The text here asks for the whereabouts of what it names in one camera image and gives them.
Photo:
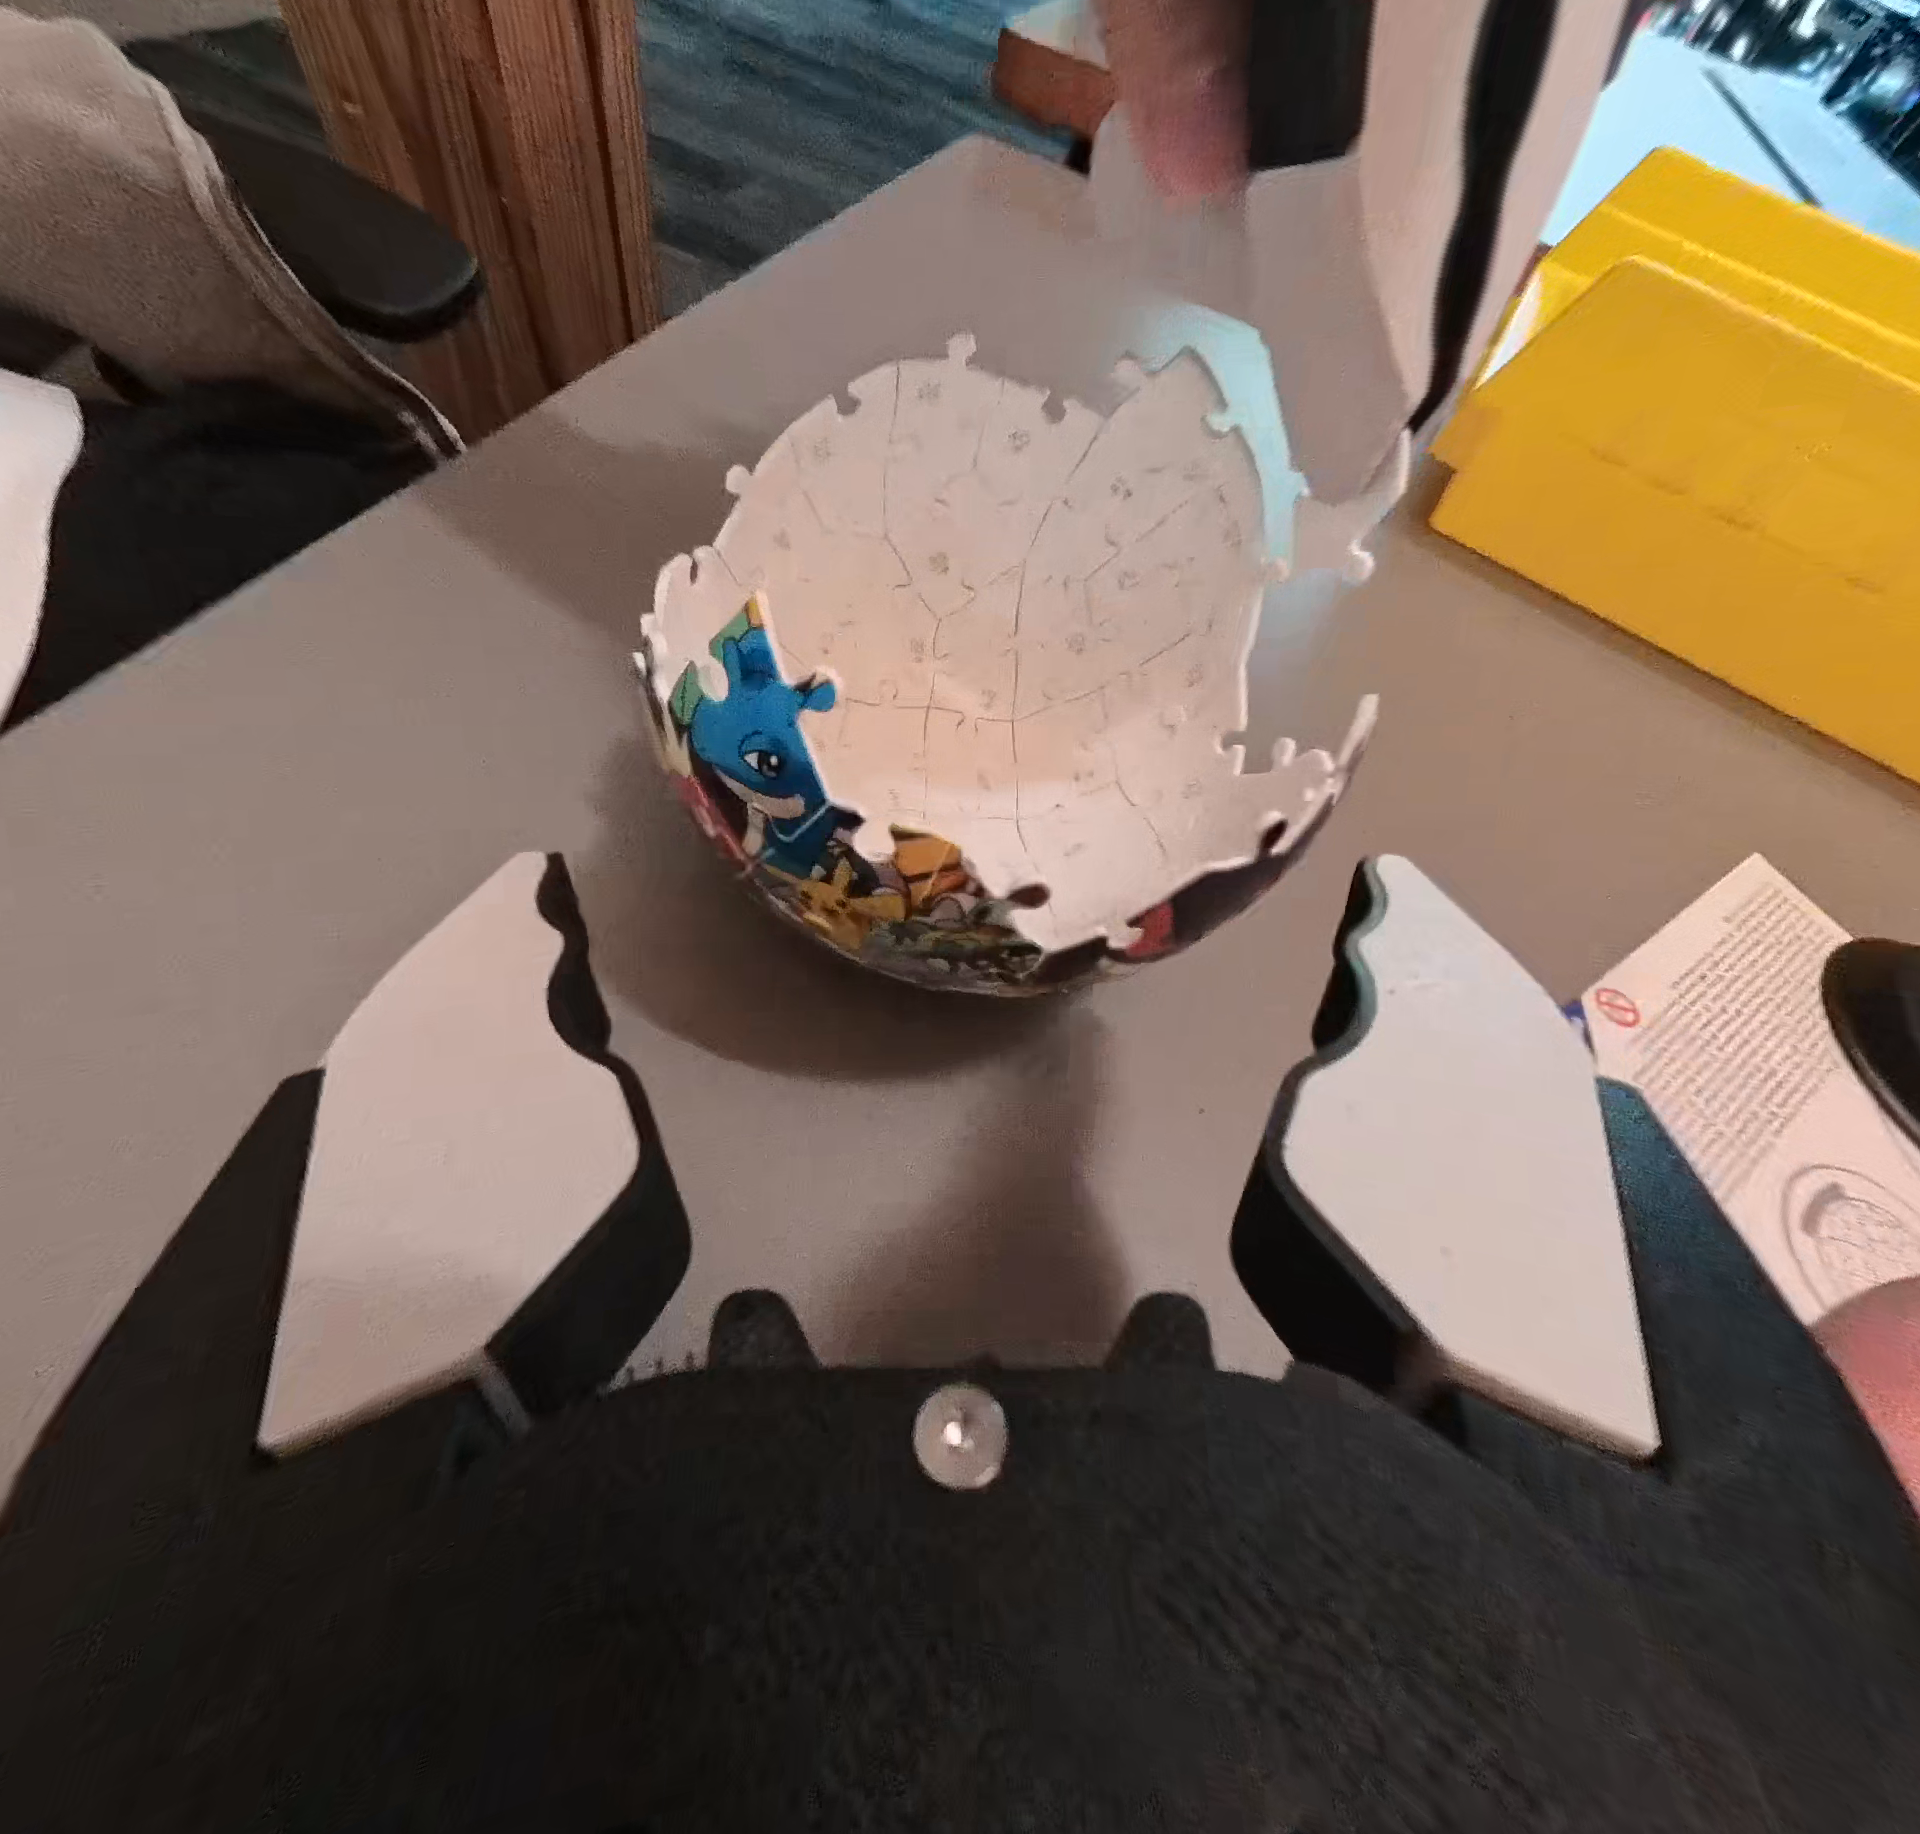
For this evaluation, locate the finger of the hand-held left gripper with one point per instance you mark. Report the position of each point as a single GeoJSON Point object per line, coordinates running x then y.
{"type": "Point", "coordinates": [1576, 33]}
{"type": "Point", "coordinates": [1306, 306]}

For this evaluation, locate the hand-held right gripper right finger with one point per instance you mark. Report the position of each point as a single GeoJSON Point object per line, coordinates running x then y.
{"type": "Point", "coordinates": [1468, 1190]}

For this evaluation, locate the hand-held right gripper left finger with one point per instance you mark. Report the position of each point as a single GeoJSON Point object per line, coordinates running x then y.
{"type": "Point", "coordinates": [450, 1190]}

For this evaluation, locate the colourful puzzle ball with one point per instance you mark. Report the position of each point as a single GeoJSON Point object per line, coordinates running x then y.
{"type": "Point", "coordinates": [1017, 634]}

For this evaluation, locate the black round ball stand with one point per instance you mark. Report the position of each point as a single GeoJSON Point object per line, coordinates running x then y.
{"type": "Point", "coordinates": [1881, 1039]}

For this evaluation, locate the person's left hand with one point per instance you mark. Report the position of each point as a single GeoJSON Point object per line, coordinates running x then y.
{"type": "Point", "coordinates": [1169, 51]}

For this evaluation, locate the person's right hand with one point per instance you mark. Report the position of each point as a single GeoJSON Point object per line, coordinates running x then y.
{"type": "Point", "coordinates": [1881, 1399]}

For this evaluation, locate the white instruction leaflet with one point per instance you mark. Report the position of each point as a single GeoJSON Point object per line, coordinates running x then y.
{"type": "Point", "coordinates": [1726, 1056]}

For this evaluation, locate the yellow plastic bin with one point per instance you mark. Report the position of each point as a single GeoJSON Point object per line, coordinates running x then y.
{"type": "Point", "coordinates": [1694, 484]}

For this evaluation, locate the person's white shirt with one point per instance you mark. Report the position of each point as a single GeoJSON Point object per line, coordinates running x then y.
{"type": "Point", "coordinates": [31, 545]}

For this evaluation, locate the wooden pillar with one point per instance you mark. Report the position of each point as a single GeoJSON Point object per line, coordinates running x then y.
{"type": "Point", "coordinates": [450, 139]}

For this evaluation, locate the grey garment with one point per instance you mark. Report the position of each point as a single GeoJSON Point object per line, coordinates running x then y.
{"type": "Point", "coordinates": [134, 217]}

